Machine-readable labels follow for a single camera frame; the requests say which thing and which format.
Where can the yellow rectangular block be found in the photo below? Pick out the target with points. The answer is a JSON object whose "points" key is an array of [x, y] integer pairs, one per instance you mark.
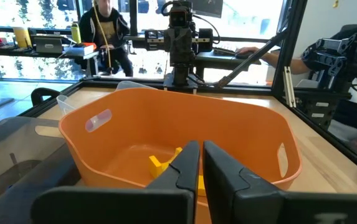
{"points": [[201, 186]]}

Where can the person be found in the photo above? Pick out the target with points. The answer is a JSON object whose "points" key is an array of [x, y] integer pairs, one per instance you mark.
{"points": [[284, 63], [116, 31]]}

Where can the clear plastic bin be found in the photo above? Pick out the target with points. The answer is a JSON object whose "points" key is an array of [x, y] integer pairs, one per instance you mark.
{"points": [[63, 104]]}

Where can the gray translucent plastic bin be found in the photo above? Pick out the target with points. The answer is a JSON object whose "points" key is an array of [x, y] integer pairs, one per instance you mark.
{"points": [[16, 161]]}

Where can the white and orange book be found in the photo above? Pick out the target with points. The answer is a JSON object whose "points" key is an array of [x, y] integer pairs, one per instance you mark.
{"points": [[81, 49]]}

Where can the silver metal bracket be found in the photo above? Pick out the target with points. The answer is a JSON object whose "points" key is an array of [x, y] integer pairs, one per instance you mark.
{"points": [[289, 87]]}

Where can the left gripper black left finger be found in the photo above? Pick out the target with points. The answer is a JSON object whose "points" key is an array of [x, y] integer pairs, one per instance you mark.
{"points": [[165, 202]]}

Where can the yellow-green bottle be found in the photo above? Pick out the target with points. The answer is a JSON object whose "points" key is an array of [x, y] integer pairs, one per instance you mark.
{"points": [[76, 32]]}

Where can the black work desk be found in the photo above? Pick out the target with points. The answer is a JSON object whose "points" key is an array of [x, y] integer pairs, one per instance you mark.
{"points": [[225, 60]]}

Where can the orange plastic bin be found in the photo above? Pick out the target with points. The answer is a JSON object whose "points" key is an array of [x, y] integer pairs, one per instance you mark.
{"points": [[165, 124]]}

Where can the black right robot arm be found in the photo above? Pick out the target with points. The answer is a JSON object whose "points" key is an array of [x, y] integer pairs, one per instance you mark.
{"points": [[181, 74]]}

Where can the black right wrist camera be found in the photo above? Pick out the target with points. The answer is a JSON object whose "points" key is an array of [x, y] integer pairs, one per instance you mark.
{"points": [[178, 15]]}

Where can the black chair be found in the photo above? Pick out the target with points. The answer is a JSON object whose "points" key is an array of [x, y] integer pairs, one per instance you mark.
{"points": [[44, 93]]}

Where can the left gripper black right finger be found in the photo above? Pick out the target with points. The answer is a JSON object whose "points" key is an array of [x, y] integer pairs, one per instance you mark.
{"points": [[234, 199]]}

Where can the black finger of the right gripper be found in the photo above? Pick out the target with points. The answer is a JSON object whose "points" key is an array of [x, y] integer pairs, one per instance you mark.
{"points": [[187, 46], [172, 46]]}

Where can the gray laptop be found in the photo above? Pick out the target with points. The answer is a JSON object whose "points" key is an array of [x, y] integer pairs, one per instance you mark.
{"points": [[49, 45]]}

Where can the black computer monitor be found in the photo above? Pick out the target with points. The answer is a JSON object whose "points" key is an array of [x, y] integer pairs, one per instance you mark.
{"points": [[207, 7]]}

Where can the black keyboard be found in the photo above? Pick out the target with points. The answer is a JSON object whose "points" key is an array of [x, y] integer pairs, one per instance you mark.
{"points": [[225, 52]]}

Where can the dark side desk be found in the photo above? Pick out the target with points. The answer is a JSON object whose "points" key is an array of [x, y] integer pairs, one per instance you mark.
{"points": [[41, 55]]}

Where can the yellow cup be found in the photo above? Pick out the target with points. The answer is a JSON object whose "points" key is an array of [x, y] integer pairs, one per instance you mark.
{"points": [[22, 37]]}

